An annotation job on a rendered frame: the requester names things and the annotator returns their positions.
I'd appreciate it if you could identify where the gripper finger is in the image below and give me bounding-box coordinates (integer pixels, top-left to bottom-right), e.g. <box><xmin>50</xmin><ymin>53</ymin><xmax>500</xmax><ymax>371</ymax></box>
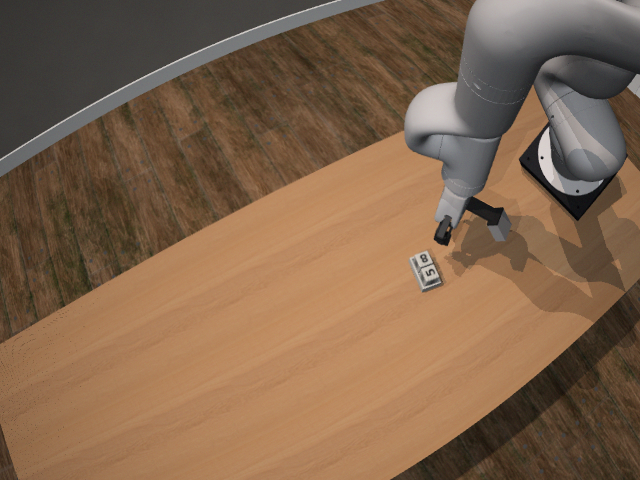
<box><xmin>434</xmin><ymin>215</ymin><xmax>453</xmax><ymax>246</ymax></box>

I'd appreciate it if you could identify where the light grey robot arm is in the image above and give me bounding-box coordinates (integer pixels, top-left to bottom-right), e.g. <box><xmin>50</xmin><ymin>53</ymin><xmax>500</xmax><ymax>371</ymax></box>
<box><xmin>404</xmin><ymin>0</ymin><xmax>640</xmax><ymax>241</ymax></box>

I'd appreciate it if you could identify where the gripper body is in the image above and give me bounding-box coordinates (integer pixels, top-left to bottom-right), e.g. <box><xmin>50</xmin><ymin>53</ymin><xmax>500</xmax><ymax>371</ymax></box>
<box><xmin>434</xmin><ymin>185</ymin><xmax>475</xmax><ymax>229</ymax></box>

